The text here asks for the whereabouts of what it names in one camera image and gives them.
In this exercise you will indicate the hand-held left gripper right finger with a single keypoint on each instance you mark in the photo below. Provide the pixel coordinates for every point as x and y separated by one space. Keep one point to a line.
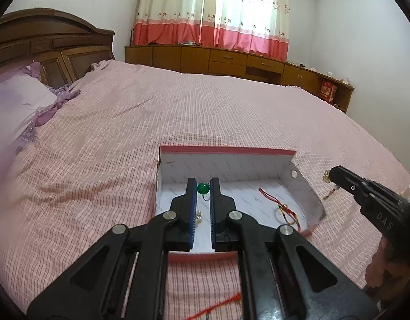
212 213

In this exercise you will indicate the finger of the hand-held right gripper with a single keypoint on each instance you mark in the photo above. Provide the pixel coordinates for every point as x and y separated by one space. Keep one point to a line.
346 180

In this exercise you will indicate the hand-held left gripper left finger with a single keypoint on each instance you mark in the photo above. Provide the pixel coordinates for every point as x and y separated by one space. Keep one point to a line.
191 213

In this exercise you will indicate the green bead earring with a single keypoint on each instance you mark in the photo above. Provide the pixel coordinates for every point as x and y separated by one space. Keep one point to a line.
200 219
202 188

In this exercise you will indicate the gold jewelry piece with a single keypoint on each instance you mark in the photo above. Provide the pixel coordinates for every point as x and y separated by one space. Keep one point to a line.
326 175
330 193

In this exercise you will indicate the red and white cardboard box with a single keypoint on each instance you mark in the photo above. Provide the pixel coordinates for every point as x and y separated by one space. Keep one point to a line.
245 180

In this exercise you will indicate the person's right hand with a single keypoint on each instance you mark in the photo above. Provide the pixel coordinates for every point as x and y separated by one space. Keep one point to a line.
375 268

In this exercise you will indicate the red gift box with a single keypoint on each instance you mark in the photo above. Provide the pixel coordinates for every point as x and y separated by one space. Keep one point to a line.
327 90

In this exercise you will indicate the white tissue pack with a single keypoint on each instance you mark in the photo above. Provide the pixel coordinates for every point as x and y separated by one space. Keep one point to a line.
345 80

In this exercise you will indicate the pink checked bedspread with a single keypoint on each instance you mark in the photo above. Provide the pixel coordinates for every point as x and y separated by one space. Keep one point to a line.
125 123

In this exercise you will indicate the long wooden cabinet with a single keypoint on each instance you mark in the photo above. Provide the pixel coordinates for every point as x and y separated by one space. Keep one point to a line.
191 58

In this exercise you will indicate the teal cloth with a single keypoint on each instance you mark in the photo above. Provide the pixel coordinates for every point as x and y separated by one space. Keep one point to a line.
191 43

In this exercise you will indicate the cream and red curtain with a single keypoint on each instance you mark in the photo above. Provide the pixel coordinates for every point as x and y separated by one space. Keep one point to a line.
178 6

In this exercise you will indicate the purple ruffled pillow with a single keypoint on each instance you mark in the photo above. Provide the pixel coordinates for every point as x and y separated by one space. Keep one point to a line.
14 100

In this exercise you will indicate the brown wooden headboard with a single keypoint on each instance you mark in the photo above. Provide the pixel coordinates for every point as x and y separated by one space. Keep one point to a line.
58 40

